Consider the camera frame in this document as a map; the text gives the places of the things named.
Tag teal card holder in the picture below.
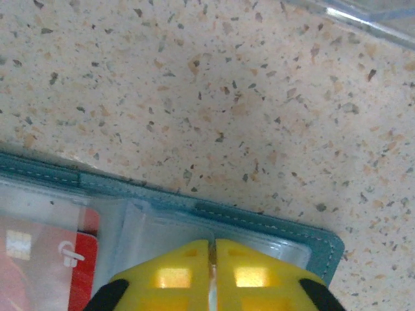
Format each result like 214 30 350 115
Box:
0 150 345 311

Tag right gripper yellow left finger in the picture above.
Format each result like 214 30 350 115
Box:
86 239 210 311

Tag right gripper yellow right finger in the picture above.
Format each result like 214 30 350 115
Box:
213 238 343 311

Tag red credit card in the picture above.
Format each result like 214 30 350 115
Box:
0 209 100 311

